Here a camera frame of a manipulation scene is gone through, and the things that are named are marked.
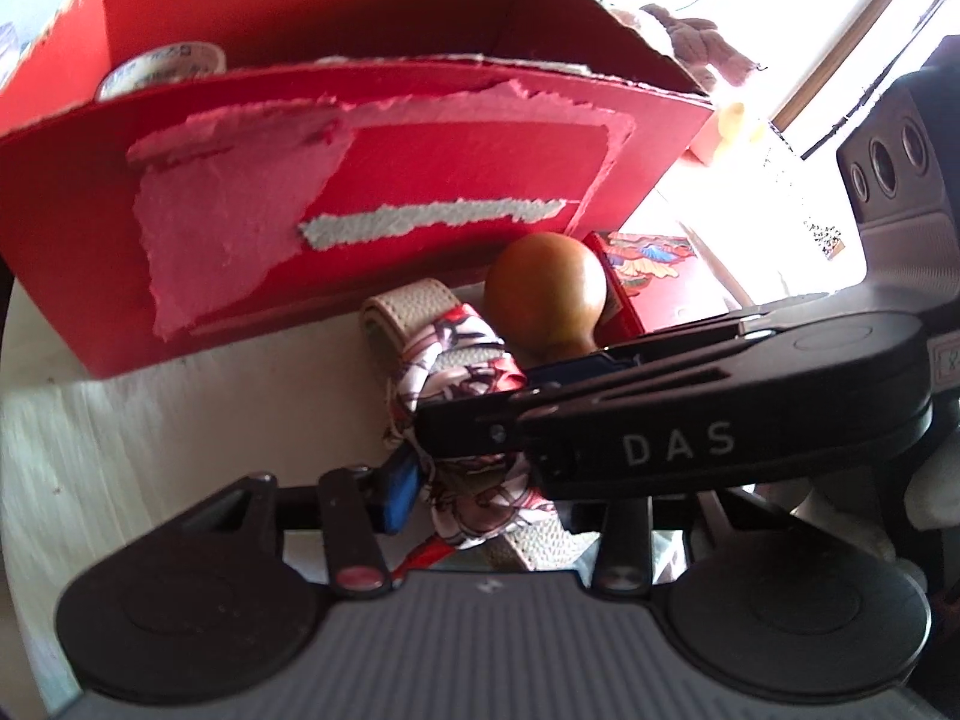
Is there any red cardboard box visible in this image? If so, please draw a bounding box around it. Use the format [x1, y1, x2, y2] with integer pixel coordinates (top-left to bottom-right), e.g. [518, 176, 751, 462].
[0, 0, 717, 380]

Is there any brown plush toy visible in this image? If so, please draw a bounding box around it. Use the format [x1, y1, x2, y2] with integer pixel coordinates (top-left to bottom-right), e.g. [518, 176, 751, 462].
[637, 4, 762, 91]

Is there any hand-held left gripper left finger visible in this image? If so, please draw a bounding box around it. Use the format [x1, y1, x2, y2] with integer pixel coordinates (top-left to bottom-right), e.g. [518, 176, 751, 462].
[169, 442, 422, 599]

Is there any yellow pink duck plush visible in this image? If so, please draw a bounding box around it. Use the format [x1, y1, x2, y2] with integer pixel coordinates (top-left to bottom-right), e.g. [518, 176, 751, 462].
[690, 101, 770, 166]

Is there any brown wooden gourd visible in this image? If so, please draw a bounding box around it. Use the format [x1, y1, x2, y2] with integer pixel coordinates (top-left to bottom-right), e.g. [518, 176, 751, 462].
[484, 232, 607, 361]

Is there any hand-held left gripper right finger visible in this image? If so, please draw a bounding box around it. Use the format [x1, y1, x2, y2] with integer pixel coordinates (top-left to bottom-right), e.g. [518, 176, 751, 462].
[559, 491, 818, 595]

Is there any red patterned gift box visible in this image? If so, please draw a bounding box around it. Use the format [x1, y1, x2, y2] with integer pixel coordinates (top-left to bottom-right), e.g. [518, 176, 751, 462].
[583, 231, 743, 342]

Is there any red white printed scarf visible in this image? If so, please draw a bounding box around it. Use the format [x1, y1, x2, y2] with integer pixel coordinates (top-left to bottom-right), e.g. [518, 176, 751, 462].
[382, 304, 560, 586]

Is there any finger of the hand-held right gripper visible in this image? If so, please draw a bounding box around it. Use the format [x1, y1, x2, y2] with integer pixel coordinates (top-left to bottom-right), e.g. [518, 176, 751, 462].
[523, 291, 832, 392]
[415, 366, 734, 461]

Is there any white printed tape roll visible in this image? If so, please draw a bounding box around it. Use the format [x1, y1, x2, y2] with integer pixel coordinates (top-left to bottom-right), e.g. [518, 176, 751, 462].
[96, 41, 227, 102]

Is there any beige woven strap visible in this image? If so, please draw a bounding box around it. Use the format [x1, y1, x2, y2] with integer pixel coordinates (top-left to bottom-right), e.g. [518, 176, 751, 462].
[360, 277, 601, 572]

